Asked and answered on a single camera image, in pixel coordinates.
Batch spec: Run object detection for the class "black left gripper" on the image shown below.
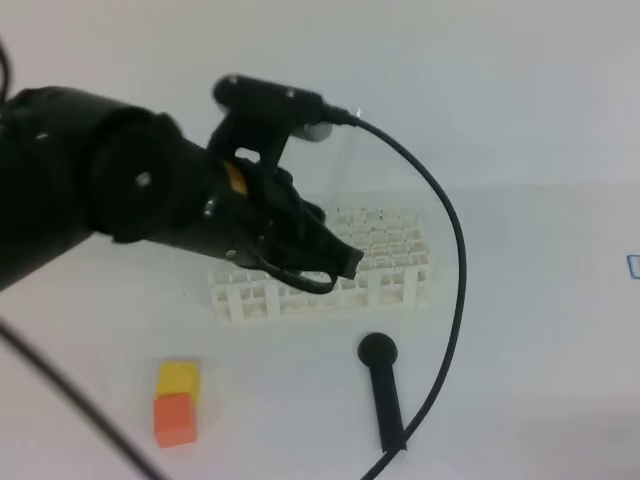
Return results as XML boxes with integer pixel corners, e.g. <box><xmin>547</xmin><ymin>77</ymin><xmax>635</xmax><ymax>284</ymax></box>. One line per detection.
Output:
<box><xmin>203</xmin><ymin>154</ymin><xmax>364</xmax><ymax>279</ymax></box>

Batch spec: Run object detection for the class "clear glass test tube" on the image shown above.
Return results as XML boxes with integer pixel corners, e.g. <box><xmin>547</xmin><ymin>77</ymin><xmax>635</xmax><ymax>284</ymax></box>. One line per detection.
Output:
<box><xmin>321</xmin><ymin>123</ymin><xmax>359</xmax><ymax>218</ymax></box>

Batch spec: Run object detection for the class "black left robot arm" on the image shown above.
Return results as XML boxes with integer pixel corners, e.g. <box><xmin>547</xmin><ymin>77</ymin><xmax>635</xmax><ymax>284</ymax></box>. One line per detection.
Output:
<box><xmin>1</xmin><ymin>87</ymin><xmax>363</xmax><ymax>294</ymax></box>

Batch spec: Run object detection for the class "white plastic test tube rack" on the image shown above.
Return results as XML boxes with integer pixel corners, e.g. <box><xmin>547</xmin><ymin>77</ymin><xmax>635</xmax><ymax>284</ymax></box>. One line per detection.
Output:
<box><xmin>209</xmin><ymin>206</ymin><xmax>431</xmax><ymax>326</ymax></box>

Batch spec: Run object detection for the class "black round-headed scoop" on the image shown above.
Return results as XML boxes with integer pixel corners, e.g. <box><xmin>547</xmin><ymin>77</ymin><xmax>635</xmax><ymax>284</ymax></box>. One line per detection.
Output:
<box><xmin>357</xmin><ymin>332</ymin><xmax>407</xmax><ymax>453</ymax></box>

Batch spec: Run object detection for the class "yellow cube block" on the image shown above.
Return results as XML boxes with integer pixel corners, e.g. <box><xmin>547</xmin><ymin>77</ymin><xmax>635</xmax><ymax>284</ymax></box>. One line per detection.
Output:
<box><xmin>155</xmin><ymin>361</ymin><xmax>201</xmax><ymax>404</ymax></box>

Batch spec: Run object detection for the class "orange cube block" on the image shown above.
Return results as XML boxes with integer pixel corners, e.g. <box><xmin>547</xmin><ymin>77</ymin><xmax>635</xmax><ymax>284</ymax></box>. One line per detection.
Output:
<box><xmin>153</xmin><ymin>393</ymin><xmax>197</xmax><ymax>448</ymax></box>

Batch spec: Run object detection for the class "blue outlined label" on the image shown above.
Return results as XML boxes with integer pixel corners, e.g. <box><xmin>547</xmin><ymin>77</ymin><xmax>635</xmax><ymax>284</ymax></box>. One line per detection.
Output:
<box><xmin>626</xmin><ymin>255</ymin><xmax>640</xmax><ymax>280</ymax></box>

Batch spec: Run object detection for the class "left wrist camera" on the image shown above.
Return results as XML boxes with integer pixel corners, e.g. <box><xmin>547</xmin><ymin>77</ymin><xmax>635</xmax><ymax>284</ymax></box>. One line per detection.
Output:
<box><xmin>207</xmin><ymin>74</ymin><xmax>333</xmax><ymax>172</ymax></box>

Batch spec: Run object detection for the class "black camera cable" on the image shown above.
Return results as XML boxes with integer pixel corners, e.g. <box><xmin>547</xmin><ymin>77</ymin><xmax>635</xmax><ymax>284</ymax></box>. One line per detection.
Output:
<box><xmin>0</xmin><ymin>102</ymin><xmax>469</xmax><ymax>480</ymax></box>

